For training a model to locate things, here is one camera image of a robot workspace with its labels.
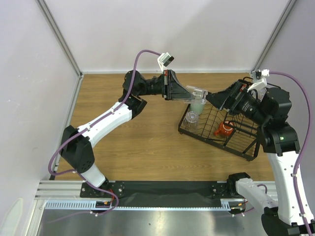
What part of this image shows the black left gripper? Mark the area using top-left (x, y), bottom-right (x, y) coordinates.
top-left (137, 70), bottom-right (194, 101)

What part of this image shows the small clear glass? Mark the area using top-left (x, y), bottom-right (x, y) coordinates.
top-left (184, 86), bottom-right (208, 104)
top-left (258, 88), bottom-right (267, 101)

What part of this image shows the green plastic cup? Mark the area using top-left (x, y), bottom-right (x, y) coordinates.
top-left (189, 103), bottom-right (205, 115)

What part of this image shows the large clear faceted glass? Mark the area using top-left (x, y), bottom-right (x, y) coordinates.
top-left (183, 111), bottom-right (199, 132)

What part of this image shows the orange black mug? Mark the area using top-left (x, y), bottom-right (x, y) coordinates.
top-left (214, 120), bottom-right (234, 137)

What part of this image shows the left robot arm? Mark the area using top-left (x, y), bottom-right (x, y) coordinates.
top-left (59, 69), bottom-right (194, 197)

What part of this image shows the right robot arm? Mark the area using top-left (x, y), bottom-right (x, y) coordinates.
top-left (206, 80), bottom-right (315, 236)

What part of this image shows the black wire dish rack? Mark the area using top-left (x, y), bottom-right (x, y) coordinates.
top-left (178, 76), bottom-right (283, 162)

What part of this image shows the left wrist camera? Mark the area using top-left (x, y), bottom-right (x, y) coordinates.
top-left (157, 52), bottom-right (174, 72)

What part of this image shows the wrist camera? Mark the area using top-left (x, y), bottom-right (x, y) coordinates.
top-left (157, 52), bottom-right (174, 72)
top-left (247, 69), bottom-right (270, 93)

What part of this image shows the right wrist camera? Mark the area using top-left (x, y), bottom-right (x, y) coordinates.
top-left (247, 69), bottom-right (270, 93)

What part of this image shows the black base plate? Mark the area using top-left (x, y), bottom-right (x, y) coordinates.
top-left (79, 180), bottom-right (247, 207)

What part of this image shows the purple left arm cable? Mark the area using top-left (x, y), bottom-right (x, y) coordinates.
top-left (46, 50), bottom-right (163, 223)

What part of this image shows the white cable duct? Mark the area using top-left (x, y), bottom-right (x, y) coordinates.
top-left (45, 199), bottom-right (246, 211)

